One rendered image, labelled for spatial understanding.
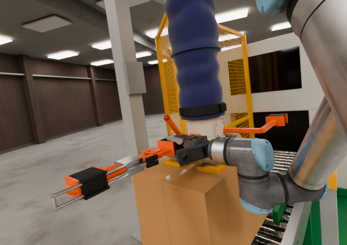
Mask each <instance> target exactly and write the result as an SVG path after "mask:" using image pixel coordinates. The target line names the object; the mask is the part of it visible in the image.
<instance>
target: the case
mask: <svg viewBox="0 0 347 245"><path fill-rule="evenodd" d="M168 159H170V158H168V157H165V158H163V159H161V160H159V164H158V165H156V166H153V167H150V168H146V167H144V170H143V171H141V172H139V173H137V174H135V175H133V176H132V181H133V187H134V193H135V200H136V207H137V213H138V219H139V226H140V232H141V239H142V243H143V245H251V243H252V241H253V239H254V238H255V236H256V234H257V232H258V231H259V229H260V227H261V225H262V224H263V222H264V220H265V219H266V217H267V215H268V214H267V215H256V214H253V213H250V212H248V211H247V210H245V209H244V208H243V206H242V205H241V201H240V197H239V184H238V175H237V169H236V167H233V166H227V167H226V168H224V169H223V170H221V171H220V173H218V174H215V173H209V172H203V171H198V170H197V168H196V167H197V166H198V165H199V164H201V163H202V162H199V161H194V162H189V163H187V164H185V165H183V166H181V167H175V166H169V165H165V164H164V161H166V160H168Z"/></svg>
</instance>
